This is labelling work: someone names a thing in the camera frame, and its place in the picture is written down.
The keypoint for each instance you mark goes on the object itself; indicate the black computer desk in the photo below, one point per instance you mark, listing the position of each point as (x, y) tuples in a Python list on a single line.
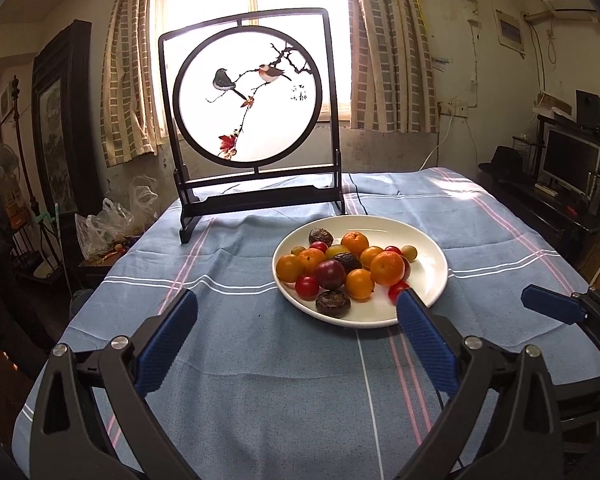
[(545, 215)]

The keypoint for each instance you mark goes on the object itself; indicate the smooth purple passion fruit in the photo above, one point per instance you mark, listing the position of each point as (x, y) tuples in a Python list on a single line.
[(330, 274), (407, 267)]

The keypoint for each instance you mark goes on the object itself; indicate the dark cloth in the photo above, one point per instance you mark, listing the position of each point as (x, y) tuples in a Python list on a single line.
[(0, 270)]

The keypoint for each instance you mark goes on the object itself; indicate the orange mandarin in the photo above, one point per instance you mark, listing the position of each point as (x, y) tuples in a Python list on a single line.
[(355, 242), (289, 267), (371, 256), (312, 261)]

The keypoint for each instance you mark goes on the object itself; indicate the computer monitor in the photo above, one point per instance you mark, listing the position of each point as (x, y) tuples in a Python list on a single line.
[(570, 160)]

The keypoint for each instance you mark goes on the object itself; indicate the yellow citrus fruit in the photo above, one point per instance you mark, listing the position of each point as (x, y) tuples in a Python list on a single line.
[(337, 250)]

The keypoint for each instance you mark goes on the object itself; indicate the dark framed painting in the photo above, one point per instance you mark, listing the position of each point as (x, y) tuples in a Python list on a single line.
[(60, 125)]

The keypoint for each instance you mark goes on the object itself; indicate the standing fan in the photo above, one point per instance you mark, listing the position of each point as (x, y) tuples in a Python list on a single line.
[(4, 162)]

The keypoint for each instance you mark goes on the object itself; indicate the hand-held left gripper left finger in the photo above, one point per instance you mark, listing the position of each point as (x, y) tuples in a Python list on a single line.
[(165, 340)]

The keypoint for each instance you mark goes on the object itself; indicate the wall power outlet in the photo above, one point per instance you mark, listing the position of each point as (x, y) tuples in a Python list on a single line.
[(452, 108)]

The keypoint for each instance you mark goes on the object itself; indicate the small green-brown fruit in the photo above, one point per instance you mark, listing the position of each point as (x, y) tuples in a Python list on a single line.
[(298, 250)]

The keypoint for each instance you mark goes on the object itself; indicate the large wrinkled dark passion fruit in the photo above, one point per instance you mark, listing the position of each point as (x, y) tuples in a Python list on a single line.
[(333, 303)]

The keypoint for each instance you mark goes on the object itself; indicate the small tan fruit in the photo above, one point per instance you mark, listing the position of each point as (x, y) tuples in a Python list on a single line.
[(409, 253)]

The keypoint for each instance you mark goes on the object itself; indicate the blue striped tablecloth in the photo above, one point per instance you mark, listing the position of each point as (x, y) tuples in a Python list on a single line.
[(260, 400)]

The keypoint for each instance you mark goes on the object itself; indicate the small wrinkled dark passion fruit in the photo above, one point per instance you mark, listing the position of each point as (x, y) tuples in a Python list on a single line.
[(320, 236)]

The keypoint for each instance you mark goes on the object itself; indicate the black hat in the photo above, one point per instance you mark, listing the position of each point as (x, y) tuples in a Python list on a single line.
[(502, 162)]

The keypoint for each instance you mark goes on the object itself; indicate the yellow-orange citrus fruit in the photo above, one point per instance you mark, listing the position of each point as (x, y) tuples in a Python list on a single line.
[(359, 284)]

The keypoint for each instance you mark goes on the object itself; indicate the round bird painting table screen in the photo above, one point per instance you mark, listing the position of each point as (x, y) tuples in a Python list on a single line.
[(250, 195)]

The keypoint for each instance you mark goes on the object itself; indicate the red tomato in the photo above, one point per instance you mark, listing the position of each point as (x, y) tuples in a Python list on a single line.
[(393, 249), (319, 246), (397, 290), (307, 287)]

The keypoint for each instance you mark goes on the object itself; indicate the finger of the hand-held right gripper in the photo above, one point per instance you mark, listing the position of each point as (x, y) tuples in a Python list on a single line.
[(585, 400), (550, 302)]

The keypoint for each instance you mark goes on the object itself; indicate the white oval plate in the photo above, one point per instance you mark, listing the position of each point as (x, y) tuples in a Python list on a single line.
[(427, 260)]

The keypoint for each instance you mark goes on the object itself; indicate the cardboard box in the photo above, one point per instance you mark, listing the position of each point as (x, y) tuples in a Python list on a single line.
[(555, 102)]

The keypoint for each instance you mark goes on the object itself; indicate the large orange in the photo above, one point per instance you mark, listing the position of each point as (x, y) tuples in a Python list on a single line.
[(387, 268)]

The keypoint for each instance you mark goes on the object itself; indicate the wall electrical panel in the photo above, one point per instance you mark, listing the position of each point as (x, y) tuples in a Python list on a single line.
[(510, 30)]

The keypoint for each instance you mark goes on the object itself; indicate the black speaker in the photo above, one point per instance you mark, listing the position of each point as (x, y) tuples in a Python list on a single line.
[(590, 107)]

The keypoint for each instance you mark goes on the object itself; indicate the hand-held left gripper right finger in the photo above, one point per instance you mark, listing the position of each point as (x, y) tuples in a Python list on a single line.
[(425, 340)]

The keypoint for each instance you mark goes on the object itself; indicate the checked curtain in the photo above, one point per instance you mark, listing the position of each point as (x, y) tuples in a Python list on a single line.
[(130, 85), (390, 60)]

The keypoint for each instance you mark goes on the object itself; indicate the clear plastic bags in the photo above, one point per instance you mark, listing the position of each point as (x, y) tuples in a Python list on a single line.
[(110, 225)]

